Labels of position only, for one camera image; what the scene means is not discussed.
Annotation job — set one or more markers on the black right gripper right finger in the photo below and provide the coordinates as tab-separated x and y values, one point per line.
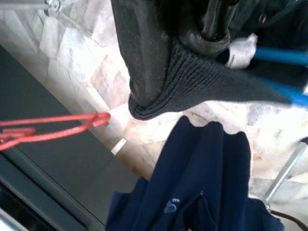
214	19

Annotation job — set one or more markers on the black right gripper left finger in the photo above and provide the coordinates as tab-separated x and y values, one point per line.
144	48

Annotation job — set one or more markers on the black shirt green logo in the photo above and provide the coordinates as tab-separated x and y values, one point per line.
204	79

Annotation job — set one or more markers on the blue hanger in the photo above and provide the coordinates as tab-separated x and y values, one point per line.
276	54

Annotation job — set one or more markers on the red hanger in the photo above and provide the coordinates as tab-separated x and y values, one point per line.
102	116

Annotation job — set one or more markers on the navy shirt red collar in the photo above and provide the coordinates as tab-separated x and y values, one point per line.
204	168

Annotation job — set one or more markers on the black television console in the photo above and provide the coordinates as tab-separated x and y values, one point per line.
48	168

